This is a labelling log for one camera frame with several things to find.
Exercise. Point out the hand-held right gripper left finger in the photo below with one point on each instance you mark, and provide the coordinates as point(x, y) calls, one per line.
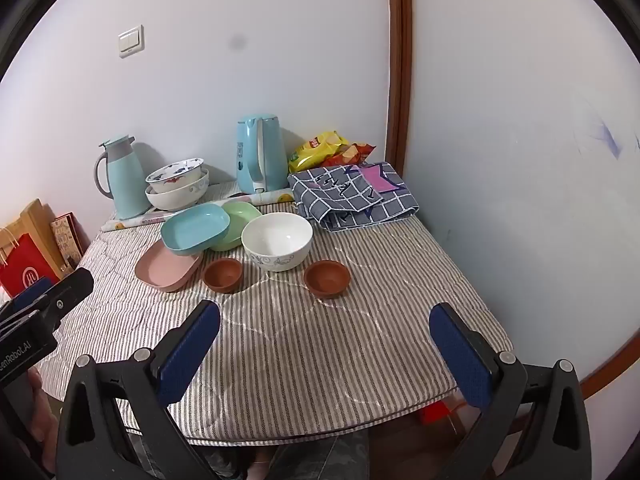
point(187, 350)

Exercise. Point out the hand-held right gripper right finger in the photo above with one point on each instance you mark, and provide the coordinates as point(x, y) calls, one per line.
point(462, 355)

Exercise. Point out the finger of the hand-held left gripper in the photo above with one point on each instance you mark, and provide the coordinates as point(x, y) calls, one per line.
point(72, 287)
point(30, 292)

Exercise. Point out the small brown clay bowl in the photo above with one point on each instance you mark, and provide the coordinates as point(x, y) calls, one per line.
point(222, 275)
point(327, 280)

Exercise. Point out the pink plate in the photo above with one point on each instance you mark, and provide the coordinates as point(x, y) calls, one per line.
point(160, 270)

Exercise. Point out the light blue plate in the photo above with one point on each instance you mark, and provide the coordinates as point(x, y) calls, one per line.
point(192, 227)

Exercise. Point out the white ceramic bowl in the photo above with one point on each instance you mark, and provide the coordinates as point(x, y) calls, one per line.
point(277, 237)

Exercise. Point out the light green plate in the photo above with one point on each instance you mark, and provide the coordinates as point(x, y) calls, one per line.
point(242, 212)

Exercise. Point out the person's left hand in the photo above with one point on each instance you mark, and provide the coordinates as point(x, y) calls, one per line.
point(42, 410)

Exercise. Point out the red paper bag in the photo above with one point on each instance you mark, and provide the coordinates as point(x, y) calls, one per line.
point(25, 265)

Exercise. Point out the patterned gift box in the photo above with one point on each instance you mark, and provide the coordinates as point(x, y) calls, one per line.
point(65, 240)

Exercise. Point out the red object under table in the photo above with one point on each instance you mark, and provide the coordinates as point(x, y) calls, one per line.
point(435, 412)

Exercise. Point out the brown paper bag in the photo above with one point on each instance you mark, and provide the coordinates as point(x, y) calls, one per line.
point(37, 225)

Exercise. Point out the striped quilted mat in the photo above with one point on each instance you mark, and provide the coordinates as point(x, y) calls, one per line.
point(300, 350)

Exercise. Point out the light blue thermos jug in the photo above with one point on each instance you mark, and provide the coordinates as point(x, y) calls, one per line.
point(125, 180)

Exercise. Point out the white bowl with grey swirls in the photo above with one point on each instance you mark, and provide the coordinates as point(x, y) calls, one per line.
point(175, 200)

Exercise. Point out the brown wooden baseboard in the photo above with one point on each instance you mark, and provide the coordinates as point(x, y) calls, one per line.
point(615, 367)

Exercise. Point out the bowl with blue red pattern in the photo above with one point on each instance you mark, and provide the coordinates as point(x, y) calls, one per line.
point(175, 172)

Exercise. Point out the grey checked cloth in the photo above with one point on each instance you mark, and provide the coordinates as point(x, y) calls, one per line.
point(350, 200)

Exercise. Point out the light blue electric kettle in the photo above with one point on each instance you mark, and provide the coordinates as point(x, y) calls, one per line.
point(270, 155)

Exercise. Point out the red chip bag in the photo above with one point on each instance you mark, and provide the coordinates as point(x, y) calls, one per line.
point(357, 152)

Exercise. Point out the yellow chip bag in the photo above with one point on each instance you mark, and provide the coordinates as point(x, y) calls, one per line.
point(315, 152)

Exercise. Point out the white light switch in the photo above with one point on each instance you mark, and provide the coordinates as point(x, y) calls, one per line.
point(131, 41)

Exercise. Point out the brown wooden door frame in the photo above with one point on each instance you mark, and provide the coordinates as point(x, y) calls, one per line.
point(398, 60)

